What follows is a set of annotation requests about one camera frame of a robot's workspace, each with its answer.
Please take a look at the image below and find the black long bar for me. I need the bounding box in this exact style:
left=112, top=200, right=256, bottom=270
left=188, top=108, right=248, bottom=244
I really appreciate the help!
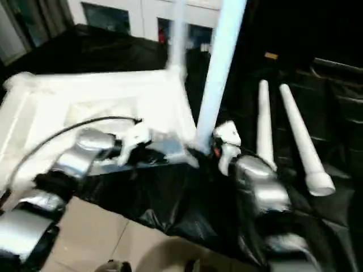
left=314, top=57, right=363, bottom=72

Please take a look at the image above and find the white glass-door cabinet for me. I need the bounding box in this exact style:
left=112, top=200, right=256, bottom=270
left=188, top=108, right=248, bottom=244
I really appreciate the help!
left=67, top=0, right=225, bottom=54

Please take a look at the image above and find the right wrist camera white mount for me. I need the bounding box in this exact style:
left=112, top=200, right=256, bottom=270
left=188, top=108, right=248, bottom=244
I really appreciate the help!
left=212, top=120, right=242, bottom=176

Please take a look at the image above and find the white plastic table leg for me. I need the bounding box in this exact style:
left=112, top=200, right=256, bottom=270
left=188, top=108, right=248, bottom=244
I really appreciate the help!
left=278, top=84, right=336, bottom=197
left=256, top=79, right=278, bottom=171
left=195, top=0, right=248, bottom=156
left=166, top=0, right=188, bottom=83

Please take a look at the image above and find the grey curtain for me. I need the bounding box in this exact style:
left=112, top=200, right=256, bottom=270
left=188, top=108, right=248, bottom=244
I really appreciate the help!
left=0, top=0, right=75, bottom=63

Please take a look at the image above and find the white plastic table top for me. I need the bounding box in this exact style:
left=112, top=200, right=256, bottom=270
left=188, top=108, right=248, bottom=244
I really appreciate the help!
left=0, top=66, right=200, bottom=194

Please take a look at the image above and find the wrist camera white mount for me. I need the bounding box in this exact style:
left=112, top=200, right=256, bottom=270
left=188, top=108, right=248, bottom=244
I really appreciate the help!
left=117, top=121, right=153, bottom=167
left=212, top=120, right=242, bottom=176

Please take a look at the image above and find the dark brown round object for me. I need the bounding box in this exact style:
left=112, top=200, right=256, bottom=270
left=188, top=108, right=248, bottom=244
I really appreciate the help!
left=103, top=260, right=133, bottom=272

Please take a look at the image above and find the black table mat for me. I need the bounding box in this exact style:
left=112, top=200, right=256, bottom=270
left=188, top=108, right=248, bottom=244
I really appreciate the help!
left=0, top=23, right=363, bottom=272

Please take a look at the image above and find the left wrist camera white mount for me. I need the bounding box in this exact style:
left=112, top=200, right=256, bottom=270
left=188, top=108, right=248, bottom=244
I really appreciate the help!
left=117, top=121, right=153, bottom=167

